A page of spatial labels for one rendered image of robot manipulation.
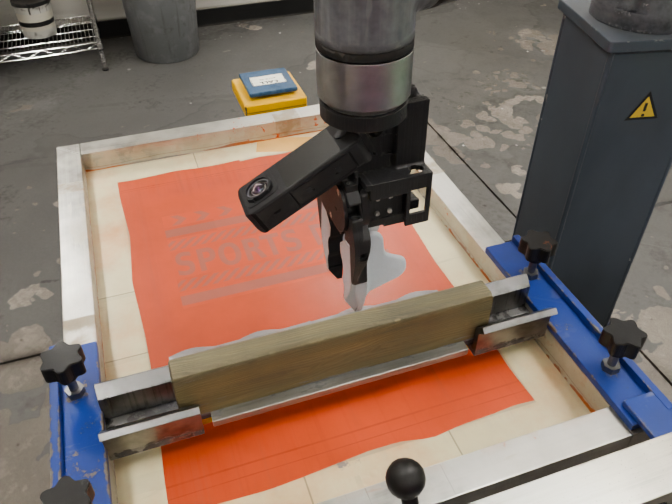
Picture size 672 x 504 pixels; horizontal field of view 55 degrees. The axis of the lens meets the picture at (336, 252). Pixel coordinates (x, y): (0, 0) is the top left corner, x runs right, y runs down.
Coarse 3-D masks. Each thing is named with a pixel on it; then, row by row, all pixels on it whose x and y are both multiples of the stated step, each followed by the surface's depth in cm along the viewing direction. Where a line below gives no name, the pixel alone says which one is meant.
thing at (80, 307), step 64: (192, 128) 113; (256, 128) 114; (320, 128) 119; (64, 192) 98; (448, 192) 98; (64, 256) 86; (64, 320) 77; (576, 384) 73; (512, 448) 64; (576, 448) 64
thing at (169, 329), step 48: (144, 192) 104; (192, 192) 104; (144, 240) 95; (144, 288) 87; (288, 288) 87; (192, 336) 80; (240, 336) 80; (240, 432) 70; (288, 432) 70; (336, 432) 70; (192, 480) 65; (240, 480) 65; (288, 480) 65
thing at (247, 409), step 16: (432, 352) 73; (448, 352) 73; (464, 352) 74; (368, 368) 71; (384, 368) 71; (400, 368) 71; (416, 368) 72; (320, 384) 70; (336, 384) 70; (352, 384) 70; (256, 400) 68; (272, 400) 68; (288, 400) 68; (304, 400) 69; (224, 416) 66; (240, 416) 67
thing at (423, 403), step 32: (256, 160) 111; (416, 256) 92; (320, 288) 87; (384, 288) 87; (416, 288) 87; (448, 288) 87; (384, 384) 74; (416, 384) 74; (448, 384) 74; (480, 384) 74; (512, 384) 74; (352, 416) 71; (384, 416) 71; (416, 416) 71; (448, 416) 71; (480, 416) 71
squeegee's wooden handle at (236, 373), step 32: (480, 288) 72; (352, 320) 68; (384, 320) 68; (416, 320) 69; (448, 320) 71; (480, 320) 73; (224, 352) 65; (256, 352) 65; (288, 352) 65; (320, 352) 67; (352, 352) 69; (384, 352) 71; (416, 352) 73; (192, 384) 63; (224, 384) 65; (256, 384) 67; (288, 384) 68
